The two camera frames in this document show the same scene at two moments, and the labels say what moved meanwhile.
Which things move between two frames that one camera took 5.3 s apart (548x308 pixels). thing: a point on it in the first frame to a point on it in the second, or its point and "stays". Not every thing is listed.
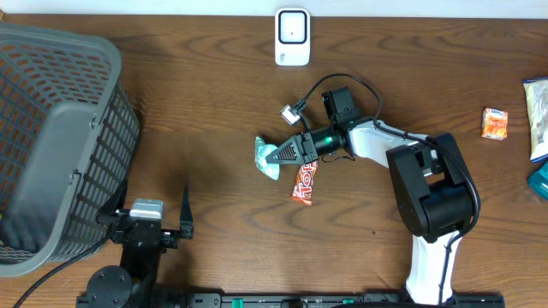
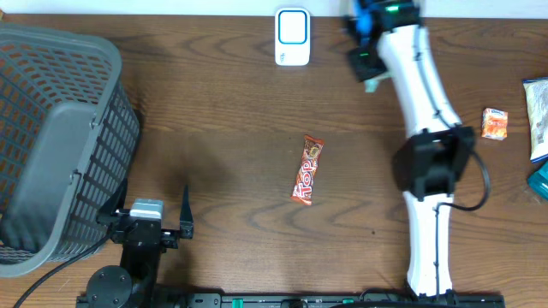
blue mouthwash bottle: (538, 182) stays
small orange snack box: (494, 124) stays
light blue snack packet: (261, 151) to (371, 85)
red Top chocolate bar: (302, 188) stays
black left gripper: (110, 215) stays
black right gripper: (297, 145) to (364, 70)
